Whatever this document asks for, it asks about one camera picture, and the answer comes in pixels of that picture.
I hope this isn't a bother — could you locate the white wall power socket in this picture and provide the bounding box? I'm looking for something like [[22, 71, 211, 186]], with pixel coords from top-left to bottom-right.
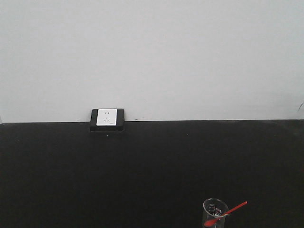
[[89, 108, 125, 132]]

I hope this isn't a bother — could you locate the red plastic spoon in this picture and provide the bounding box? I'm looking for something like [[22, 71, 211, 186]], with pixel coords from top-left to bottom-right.
[[203, 201, 247, 227]]

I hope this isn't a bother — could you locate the small glass measuring beaker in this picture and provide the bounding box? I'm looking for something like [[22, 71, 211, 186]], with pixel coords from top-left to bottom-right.
[[202, 198, 229, 228]]

